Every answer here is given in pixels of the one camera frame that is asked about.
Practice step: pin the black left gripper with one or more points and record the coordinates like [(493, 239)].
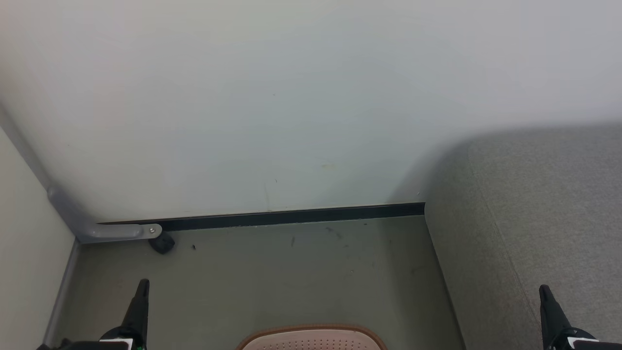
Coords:
[(121, 342)]

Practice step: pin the grey metal frame leg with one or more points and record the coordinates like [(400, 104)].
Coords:
[(112, 232)]

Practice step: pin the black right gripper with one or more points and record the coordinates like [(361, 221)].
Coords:
[(583, 342)]

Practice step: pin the grey fabric sofa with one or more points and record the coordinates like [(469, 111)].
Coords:
[(534, 218)]

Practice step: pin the beige perforated laundry basket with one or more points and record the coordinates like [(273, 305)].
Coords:
[(311, 342)]

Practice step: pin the black baseboard strip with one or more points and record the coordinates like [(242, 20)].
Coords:
[(291, 216)]

